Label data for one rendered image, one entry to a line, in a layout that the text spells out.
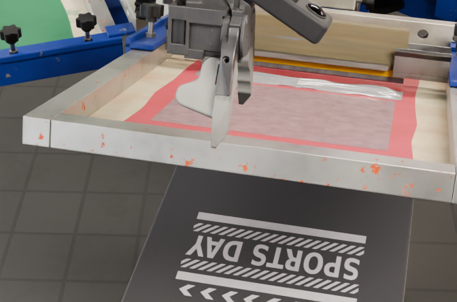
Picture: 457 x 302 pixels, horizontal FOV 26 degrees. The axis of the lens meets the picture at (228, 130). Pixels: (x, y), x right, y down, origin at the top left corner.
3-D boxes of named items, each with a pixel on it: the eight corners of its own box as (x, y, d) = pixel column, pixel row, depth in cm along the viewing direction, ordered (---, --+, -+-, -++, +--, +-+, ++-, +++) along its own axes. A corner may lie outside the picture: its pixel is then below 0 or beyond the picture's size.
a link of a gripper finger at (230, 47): (217, 104, 104) (230, 28, 107) (233, 105, 104) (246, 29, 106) (210, 90, 100) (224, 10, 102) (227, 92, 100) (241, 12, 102)
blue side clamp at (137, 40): (151, 79, 173) (153, 40, 171) (124, 76, 174) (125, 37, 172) (190, 49, 202) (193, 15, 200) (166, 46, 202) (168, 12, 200)
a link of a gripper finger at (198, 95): (170, 142, 104) (185, 60, 106) (225, 149, 103) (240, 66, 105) (164, 134, 101) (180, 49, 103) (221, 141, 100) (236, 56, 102)
